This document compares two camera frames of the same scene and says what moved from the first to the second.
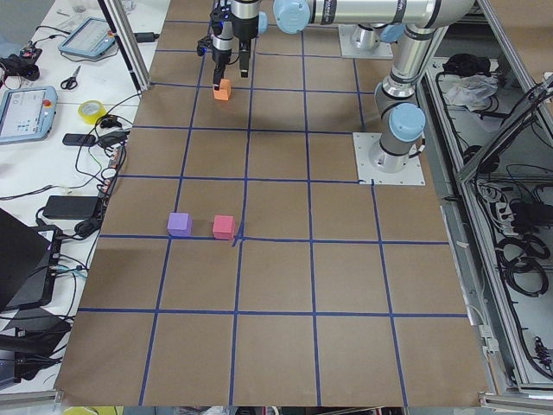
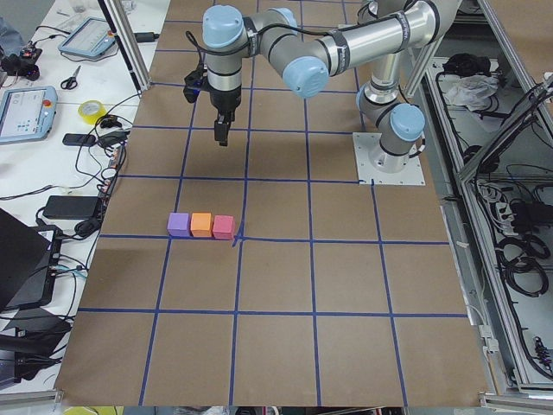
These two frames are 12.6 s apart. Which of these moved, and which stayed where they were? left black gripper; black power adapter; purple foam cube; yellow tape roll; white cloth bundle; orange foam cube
Moved: orange foam cube; left black gripper
Stayed: black power adapter; purple foam cube; white cloth bundle; yellow tape roll
